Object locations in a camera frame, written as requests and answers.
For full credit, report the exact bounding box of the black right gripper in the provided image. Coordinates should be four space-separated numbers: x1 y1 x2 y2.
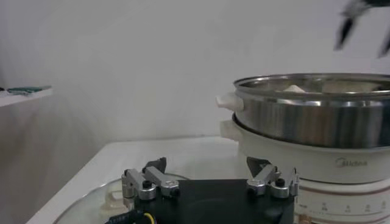
333 0 390 58

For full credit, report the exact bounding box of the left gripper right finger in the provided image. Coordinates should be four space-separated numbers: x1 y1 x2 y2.
246 156 300 199

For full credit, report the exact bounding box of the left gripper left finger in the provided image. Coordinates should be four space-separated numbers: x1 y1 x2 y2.
121 156 181 201

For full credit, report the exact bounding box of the round glass lid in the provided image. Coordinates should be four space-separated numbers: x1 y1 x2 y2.
53 173 190 224

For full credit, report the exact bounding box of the white steamed baozi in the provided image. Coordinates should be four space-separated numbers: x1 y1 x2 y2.
283 84 307 94

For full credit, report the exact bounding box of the stainless steel steamer basket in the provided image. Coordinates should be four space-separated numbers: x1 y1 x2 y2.
215 72 390 149

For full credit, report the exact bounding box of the white electric cooker pot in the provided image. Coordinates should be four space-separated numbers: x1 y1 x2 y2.
219 119 390 224

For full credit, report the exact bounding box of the white side table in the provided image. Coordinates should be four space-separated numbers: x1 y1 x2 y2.
0 86 54 108

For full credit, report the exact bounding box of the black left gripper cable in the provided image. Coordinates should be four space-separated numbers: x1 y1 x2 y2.
105 209 155 224

